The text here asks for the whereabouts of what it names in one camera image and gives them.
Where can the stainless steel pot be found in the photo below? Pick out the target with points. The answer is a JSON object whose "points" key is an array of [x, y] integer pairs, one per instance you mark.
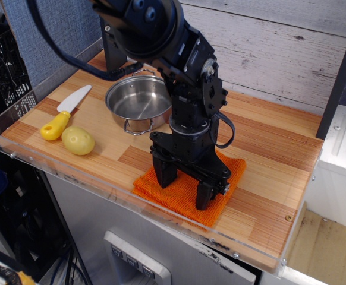
{"points": [[140, 103]]}

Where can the dark shelf post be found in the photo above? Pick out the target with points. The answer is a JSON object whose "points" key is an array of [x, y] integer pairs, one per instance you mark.
{"points": [[333, 101], [115, 59]]}

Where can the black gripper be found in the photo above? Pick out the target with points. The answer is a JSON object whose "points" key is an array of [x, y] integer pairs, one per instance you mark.
{"points": [[195, 155]]}

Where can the yellow handled toy knife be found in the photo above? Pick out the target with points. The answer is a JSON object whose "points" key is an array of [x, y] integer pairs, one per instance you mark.
{"points": [[54, 129]]}

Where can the yellow toy potato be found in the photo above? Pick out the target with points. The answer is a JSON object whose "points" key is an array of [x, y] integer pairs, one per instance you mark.
{"points": [[77, 141]]}

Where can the orange knitted towel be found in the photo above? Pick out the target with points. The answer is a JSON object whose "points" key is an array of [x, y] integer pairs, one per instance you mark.
{"points": [[180, 196]]}

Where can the dark right shelf post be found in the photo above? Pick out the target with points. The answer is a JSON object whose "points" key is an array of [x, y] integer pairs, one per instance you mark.
{"points": [[333, 101]]}

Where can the yellow object bottom left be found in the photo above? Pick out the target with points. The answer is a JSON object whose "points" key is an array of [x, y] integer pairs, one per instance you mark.
{"points": [[25, 279]]}

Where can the clear acrylic table guard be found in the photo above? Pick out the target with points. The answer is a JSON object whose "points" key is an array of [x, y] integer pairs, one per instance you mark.
{"points": [[95, 192]]}

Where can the white toy sink unit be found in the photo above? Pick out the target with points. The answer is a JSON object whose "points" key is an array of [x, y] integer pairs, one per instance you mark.
{"points": [[333, 153]]}

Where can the dark left shelf post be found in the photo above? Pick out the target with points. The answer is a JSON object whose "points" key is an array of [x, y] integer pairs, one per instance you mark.
{"points": [[115, 59]]}

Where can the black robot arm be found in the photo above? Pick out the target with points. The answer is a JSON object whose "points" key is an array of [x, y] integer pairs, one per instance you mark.
{"points": [[156, 33]]}

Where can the black plastic crate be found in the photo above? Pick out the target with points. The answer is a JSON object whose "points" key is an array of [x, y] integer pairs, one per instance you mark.
{"points": [[14, 79]]}

